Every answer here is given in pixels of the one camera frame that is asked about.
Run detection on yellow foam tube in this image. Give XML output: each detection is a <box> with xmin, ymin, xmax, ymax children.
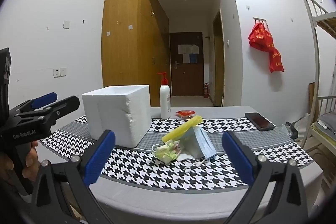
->
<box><xmin>161</xmin><ymin>115</ymin><xmax>204</xmax><ymax>142</ymax></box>

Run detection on houndstooth tablecloth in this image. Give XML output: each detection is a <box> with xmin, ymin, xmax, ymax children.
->
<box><xmin>38</xmin><ymin>106</ymin><xmax>323</xmax><ymax>224</ymax></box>

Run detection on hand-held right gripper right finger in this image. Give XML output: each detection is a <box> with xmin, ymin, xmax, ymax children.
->
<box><xmin>222</xmin><ymin>131</ymin><xmax>315</xmax><ymax>224</ymax></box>

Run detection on black smartphone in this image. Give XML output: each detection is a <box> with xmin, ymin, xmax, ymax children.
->
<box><xmin>245</xmin><ymin>113</ymin><xmax>275</xmax><ymax>131</ymax></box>

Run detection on wooden wardrobe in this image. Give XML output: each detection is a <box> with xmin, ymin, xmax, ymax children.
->
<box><xmin>102</xmin><ymin>0</ymin><xmax>170</xmax><ymax>109</ymax></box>

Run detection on wooden side door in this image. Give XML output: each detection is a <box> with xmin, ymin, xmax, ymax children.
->
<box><xmin>213</xmin><ymin>9</ymin><xmax>225</xmax><ymax>107</ymax></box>

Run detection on brown wooden board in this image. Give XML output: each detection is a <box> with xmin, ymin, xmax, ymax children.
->
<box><xmin>308</xmin><ymin>82</ymin><xmax>319</xmax><ymax>122</ymax></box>

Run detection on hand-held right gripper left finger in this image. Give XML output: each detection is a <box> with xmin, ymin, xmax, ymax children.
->
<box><xmin>22</xmin><ymin>129</ymin><xmax>132</xmax><ymax>224</ymax></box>

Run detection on metal bunk bed frame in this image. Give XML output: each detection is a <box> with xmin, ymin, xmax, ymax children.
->
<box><xmin>299</xmin><ymin>0</ymin><xmax>336</xmax><ymax>177</ymax></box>

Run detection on blue face mask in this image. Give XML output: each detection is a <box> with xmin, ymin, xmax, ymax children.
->
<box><xmin>180</xmin><ymin>126</ymin><xmax>218</xmax><ymax>171</ymax></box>

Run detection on person's left hand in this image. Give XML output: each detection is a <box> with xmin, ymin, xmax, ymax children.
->
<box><xmin>0</xmin><ymin>140</ymin><xmax>40</xmax><ymax>184</ymax></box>

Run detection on red snack packet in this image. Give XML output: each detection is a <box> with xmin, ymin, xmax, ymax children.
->
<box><xmin>175</xmin><ymin>109</ymin><xmax>196</xmax><ymax>119</ymax></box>

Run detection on black plastic device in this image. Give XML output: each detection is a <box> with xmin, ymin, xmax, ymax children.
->
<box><xmin>285</xmin><ymin>121</ymin><xmax>298</xmax><ymax>140</ymax></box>

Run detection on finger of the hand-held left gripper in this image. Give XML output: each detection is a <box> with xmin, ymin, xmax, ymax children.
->
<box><xmin>16</xmin><ymin>96</ymin><xmax>80</xmax><ymax>119</ymax></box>
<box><xmin>9</xmin><ymin>92</ymin><xmax>58</xmax><ymax>115</ymax></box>

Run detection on dark brown entrance door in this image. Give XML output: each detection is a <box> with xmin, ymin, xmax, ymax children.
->
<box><xmin>169</xmin><ymin>32</ymin><xmax>204</xmax><ymax>96</ymax></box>

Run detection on white pump lotion bottle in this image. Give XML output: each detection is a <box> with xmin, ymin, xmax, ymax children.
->
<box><xmin>157</xmin><ymin>72</ymin><xmax>171</xmax><ymax>120</ymax></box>

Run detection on grey folded bedding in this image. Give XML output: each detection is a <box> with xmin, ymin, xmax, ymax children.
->
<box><xmin>316</xmin><ymin>111</ymin><xmax>336</xmax><ymax>132</ymax></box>

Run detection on white foam box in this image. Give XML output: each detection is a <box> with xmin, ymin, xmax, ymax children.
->
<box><xmin>82</xmin><ymin>85</ymin><xmax>152</xmax><ymax>148</ymax></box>

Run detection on green tissue packet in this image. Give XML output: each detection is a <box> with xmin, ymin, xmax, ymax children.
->
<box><xmin>152</xmin><ymin>141</ymin><xmax>181</xmax><ymax>163</ymax></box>

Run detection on red plastic bag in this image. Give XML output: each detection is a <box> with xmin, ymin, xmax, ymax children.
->
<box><xmin>248</xmin><ymin>21</ymin><xmax>285</xmax><ymax>73</ymax></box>

